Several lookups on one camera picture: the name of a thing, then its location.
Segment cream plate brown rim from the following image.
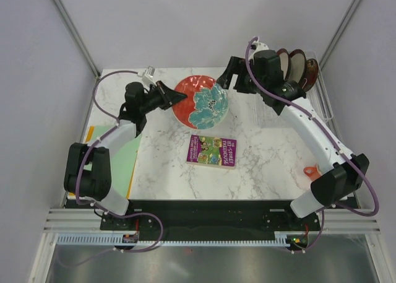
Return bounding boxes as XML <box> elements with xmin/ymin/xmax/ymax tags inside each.
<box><xmin>277</xmin><ymin>48</ymin><xmax>291</xmax><ymax>81</ymax></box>

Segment purple cable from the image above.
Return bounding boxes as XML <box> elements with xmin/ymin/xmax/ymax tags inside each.
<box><xmin>245</xmin><ymin>36</ymin><xmax>381</xmax><ymax>255</ymax></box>
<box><xmin>74</xmin><ymin>68</ymin><xmax>164</xmax><ymax>253</ymax></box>

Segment white cable duct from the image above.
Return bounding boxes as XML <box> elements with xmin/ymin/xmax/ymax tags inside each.
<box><xmin>56</xmin><ymin>232</ymin><xmax>309</xmax><ymax>247</ymax></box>

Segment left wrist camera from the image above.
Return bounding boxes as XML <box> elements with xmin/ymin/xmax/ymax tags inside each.
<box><xmin>141</xmin><ymin>66</ymin><xmax>155</xmax><ymax>87</ymax></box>

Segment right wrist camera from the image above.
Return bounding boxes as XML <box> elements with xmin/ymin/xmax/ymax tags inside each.
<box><xmin>249</xmin><ymin>40</ymin><xmax>269</xmax><ymax>60</ymax></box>

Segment purple treehouse book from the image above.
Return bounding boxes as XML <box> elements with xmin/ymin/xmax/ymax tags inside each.
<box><xmin>186</xmin><ymin>134</ymin><xmax>238</xmax><ymax>168</ymax></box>

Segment orange mug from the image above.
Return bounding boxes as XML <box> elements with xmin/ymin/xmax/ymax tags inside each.
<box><xmin>303</xmin><ymin>165</ymin><xmax>321</xmax><ymax>182</ymax></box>

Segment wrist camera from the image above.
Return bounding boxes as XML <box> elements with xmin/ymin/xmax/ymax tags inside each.
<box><xmin>141</xmin><ymin>66</ymin><xmax>155</xmax><ymax>87</ymax></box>
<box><xmin>249</xmin><ymin>40</ymin><xmax>269</xmax><ymax>60</ymax></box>

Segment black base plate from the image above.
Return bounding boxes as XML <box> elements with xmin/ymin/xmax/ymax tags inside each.
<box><xmin>100</xmin><ymin>200</ymin><xmax>321</xmax><ymax>240</ymax></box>

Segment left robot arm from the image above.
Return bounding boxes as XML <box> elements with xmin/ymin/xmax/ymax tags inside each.
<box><xmin>64</xmin><ymin>81</ymin><xmax>187</xmax><ymax>229</ymax></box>

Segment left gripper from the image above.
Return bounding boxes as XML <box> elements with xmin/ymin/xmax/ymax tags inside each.
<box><xmin>139</xmin><ymin>80</ymin><xmax>186</xmax><ymax>114</ymax></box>

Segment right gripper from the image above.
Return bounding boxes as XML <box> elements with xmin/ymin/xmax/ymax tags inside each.
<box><xmin>217</xmin><ymin>55</ymin><xmax>267</xmax><ymax>94</ymax></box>

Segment dark red floral plate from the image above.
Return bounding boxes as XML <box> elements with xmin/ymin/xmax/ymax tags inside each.
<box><xmin>301</xmin><ymin>58</ymin><xmax>319</xmax><ymax>92</ymax></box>

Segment green cutting mat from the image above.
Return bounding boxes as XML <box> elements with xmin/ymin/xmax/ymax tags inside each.
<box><xmin>71</xmin><ymin>124</ymin><xmax>143</xmax><ymax>197</ymax></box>

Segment red blue floral plate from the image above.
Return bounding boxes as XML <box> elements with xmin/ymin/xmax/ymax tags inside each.
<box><xmin>172</xmin><ymin>75</ymin><xmax>229</xmax><ymax>130</ymax></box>

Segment white wire dish rack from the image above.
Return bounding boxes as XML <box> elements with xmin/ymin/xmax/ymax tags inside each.
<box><xmin>251</xmin><ymin>51</ymin><xmax>334</xmax><ymax>128</ymax></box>

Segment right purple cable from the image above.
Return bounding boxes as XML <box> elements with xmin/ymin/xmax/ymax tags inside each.
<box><xmin>245</xmin><ymin>36</ymin><xmax>381</xmax><ymax>255</ymax></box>

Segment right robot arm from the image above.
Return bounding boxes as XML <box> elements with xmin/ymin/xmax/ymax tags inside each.
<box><xmin>150</xmin><ymin>50</ymin><xmax>369</xmax><ymax>230</ymax></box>

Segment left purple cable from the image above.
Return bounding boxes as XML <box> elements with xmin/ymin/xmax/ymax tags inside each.
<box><xmin>74</xmin><ymin>68</ymin><xmax>164</xmax><ymax>253</ymax></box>

